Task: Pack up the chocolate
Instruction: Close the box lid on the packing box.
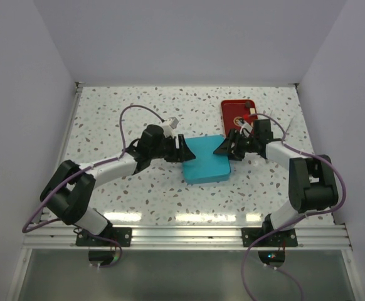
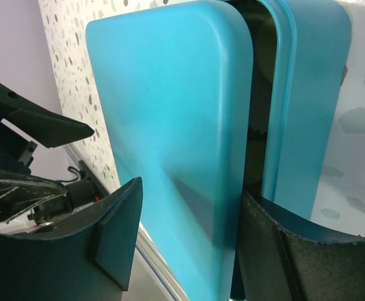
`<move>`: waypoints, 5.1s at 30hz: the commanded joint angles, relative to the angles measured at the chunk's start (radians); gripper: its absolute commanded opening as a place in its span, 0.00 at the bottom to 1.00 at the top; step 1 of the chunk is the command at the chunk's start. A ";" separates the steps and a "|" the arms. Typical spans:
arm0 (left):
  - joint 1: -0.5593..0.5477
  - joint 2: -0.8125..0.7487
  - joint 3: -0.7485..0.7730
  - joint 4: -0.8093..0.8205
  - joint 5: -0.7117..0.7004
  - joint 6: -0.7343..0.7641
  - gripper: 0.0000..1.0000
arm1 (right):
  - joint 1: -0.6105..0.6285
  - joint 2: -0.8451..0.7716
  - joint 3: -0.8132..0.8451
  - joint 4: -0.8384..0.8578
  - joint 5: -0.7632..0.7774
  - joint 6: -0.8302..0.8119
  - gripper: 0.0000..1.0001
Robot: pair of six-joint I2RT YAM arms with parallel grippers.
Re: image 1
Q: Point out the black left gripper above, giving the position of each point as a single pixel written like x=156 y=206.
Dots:
x=184 y=155

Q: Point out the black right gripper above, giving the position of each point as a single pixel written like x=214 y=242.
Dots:
x=224 y=148

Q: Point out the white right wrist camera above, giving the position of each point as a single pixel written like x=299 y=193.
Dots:
x=245 y=124

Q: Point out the red lacquer tray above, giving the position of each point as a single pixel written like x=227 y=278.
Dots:
x=232 y=110

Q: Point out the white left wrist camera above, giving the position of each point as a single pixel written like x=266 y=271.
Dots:
x=171 y=123

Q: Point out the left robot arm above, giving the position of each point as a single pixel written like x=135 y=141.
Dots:
x=69 y=190

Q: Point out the metal tongs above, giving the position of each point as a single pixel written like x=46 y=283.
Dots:
x=287 y=127

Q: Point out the teal tin box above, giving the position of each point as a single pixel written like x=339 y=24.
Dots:
x=196 y=174

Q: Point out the teal tin lid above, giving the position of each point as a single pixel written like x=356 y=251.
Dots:
x=203 y=148

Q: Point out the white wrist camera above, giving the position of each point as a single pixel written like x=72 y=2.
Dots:
x=245 y=124
x=171 y=123

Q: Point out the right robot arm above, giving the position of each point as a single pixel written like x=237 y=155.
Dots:
x=312 y=184

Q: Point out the aluminium mounting rail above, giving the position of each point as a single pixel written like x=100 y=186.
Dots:
x=305 y=237

